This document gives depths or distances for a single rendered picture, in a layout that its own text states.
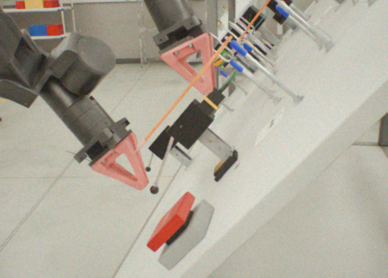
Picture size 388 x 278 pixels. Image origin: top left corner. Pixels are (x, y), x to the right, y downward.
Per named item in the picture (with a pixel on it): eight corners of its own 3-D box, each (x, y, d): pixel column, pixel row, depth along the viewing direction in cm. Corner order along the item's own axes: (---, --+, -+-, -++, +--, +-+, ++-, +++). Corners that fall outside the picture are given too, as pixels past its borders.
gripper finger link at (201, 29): (232, 78, 65) (206, 22, 63) (231, 82, 58) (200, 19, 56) (192, 98, 66) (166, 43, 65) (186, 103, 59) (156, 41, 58)
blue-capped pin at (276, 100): (274, 105, 58) (226, 64, 57) (281, 97, 58) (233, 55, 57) (275, 107, 56) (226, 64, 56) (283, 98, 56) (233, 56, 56)
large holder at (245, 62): (279, 41, 135) (245, 12, 134) (255, 74, 125) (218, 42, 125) (268, 53, 140) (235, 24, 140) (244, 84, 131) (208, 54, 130)
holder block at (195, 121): (191, 143, 63) (170, 126, 62) (215, 115, 62) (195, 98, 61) (188, 150, 59) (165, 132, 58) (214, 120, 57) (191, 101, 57)
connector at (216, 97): (203, 120, 61) (192, 111, 61) (225, 95, 61) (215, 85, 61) (203, 121, 58) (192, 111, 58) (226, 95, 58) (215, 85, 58)
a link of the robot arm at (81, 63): (7, 47, 60) (-12, 90, 55) (40, -6, 53) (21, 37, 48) (82, 85, 66) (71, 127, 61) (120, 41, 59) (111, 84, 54)
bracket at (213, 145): (224, 157, 63) (198, 135, 63) (234, 145, 62) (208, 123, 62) (222, 166, 58) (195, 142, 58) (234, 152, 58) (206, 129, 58)
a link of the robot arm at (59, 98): (53, 79, 65) (26, 93, 60) (74, 53, 60) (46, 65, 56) (83, 114, 65) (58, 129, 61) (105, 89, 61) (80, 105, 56)
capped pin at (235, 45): (292, 107, 46) (219, 44, 46) (301, 97, 47) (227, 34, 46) (298, 105, 45) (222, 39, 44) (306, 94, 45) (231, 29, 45)
